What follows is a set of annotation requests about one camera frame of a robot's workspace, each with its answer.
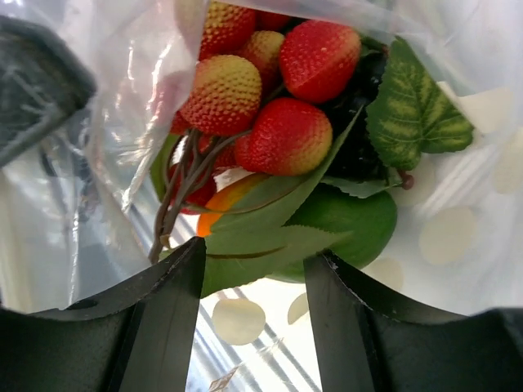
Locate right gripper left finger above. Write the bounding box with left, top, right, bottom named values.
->
left=1, top=238, right=206, bottom=391

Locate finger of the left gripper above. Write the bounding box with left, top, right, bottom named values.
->
left=1, top=16, right=96, bottom=167

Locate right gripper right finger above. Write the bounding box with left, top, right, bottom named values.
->
left=304, top=252, right=522, bottom=391

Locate clear zip top bag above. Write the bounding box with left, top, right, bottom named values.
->
left=0, top=0, right=523, bottom=392

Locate fake strawberry bunch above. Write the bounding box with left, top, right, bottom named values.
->
left=150, top=1, right=362, bottom=296

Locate dark fake grape bunch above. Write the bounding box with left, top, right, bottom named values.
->
left=322, top=38, right=474, bottom=198

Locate orange fake fruit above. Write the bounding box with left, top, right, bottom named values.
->
left=196, top=173, right=269, bottom=238

